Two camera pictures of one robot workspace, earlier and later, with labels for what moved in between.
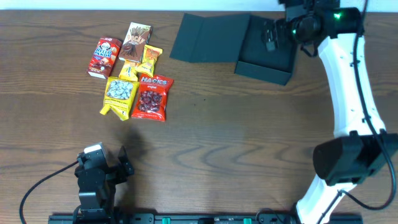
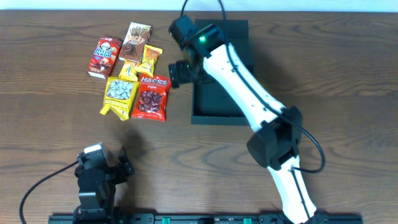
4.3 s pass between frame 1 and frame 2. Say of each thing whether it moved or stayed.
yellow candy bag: stayed
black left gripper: stayed
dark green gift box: moved
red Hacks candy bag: stayed
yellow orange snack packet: stayed
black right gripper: moved
